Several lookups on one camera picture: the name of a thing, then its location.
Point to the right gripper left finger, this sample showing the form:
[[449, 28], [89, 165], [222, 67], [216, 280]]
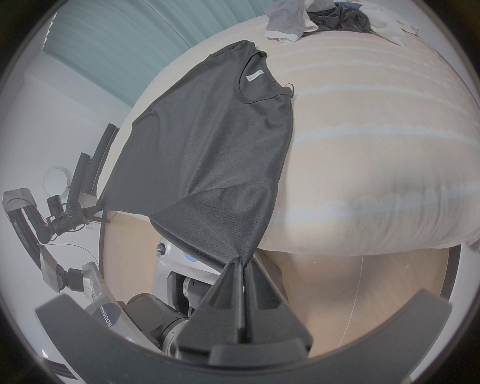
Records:
[[221, 318]]

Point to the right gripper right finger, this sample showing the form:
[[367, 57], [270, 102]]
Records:
[[270, 318]]

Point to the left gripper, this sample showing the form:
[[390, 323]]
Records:
[[77, 219]]

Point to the black T-shirt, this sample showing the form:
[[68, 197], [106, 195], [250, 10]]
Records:
[[206, 150]]

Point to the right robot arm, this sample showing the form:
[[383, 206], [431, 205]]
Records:
[[157, 315]]

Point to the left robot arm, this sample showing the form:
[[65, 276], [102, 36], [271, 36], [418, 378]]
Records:
[[22, 198]]

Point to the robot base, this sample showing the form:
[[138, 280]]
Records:
[[176, 262]]

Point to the bed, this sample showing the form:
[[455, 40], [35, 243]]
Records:
[[375, 150]]

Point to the black chest of drawers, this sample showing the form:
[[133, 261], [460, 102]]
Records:
[[105, 153]]

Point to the grey garment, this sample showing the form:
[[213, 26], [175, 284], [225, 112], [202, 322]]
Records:
[[285, 18]]

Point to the black glossy garment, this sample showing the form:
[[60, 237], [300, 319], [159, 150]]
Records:
[[341, 18]]

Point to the white garment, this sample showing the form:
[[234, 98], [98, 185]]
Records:
[[390, 22]]

